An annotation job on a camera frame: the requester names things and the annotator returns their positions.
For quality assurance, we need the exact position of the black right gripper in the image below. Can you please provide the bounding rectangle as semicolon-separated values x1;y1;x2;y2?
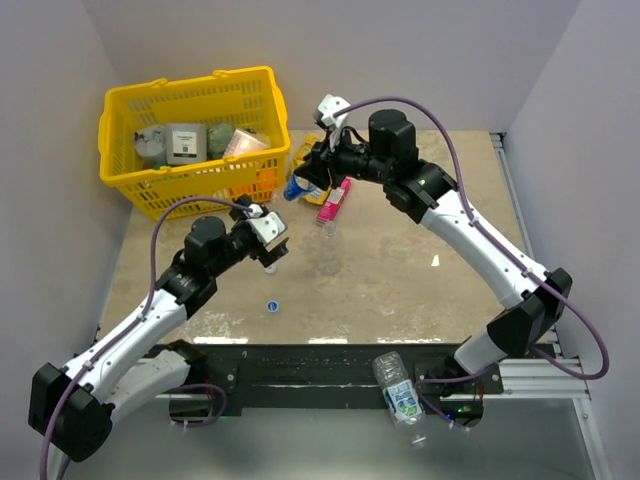
296;124;393;190

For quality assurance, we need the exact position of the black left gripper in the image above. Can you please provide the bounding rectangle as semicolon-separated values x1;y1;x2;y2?
209;195;287;278

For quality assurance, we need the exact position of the clear bottle blue label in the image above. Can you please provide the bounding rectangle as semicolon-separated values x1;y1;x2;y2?
282;173;326;204

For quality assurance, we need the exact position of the clear bottle white green label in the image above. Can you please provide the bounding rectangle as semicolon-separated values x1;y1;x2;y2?
372;351;426;448

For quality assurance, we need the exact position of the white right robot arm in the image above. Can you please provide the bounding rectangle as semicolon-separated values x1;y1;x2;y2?
295;109;572;393

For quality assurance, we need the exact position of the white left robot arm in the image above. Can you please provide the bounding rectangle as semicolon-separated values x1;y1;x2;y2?
28;205;288;475

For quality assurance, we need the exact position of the clear unlabelled plastic bottle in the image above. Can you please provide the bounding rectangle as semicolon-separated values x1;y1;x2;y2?
318;221;343;275

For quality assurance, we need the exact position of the yellow snack bag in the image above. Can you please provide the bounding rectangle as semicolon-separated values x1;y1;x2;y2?
286;134;329;206

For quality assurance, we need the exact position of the pink cardboard box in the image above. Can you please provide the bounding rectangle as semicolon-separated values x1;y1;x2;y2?
316;178;352;225

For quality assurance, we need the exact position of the orange item in basket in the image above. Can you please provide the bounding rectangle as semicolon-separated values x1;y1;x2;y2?
232;169;279;202

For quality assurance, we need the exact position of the pink packet in basket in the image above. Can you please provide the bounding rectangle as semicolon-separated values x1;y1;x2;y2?
223;129;270;158

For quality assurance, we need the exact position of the yellow plastic shopping basket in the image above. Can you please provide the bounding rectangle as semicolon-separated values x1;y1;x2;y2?
98;66;291;220

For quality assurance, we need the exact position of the green round item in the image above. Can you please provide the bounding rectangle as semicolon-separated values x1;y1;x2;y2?
206;122;236;160

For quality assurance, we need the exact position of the grey box with label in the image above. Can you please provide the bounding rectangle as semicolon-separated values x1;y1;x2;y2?
165;123;207;166

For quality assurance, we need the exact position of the grey pouch in basket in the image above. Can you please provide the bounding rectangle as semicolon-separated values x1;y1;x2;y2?
133;124;166;168

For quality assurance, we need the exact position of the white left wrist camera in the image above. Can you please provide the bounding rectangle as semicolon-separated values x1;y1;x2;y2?
230;195;287;245

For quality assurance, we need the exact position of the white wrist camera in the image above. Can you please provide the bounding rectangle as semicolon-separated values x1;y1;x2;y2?
313;94;350;132
230;195;287;245

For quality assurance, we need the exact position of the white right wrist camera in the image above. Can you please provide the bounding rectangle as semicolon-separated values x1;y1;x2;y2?
313;94;350;132

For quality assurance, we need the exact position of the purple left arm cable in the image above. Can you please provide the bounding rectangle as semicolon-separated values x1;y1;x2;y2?
38;196;251;480

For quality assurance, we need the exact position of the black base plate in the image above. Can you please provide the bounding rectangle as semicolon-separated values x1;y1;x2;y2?
89;342;504;419

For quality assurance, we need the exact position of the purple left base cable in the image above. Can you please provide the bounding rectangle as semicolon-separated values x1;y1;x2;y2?
168;379;232;431

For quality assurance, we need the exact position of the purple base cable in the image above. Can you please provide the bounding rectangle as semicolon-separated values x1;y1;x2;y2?
168;379;232;431
415;373;489;432

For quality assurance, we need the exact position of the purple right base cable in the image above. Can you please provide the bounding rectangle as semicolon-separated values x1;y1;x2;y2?
415;373;489;432

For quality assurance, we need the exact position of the aluminium rail frame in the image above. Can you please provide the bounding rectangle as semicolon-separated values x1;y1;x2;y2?
37;132;614;480

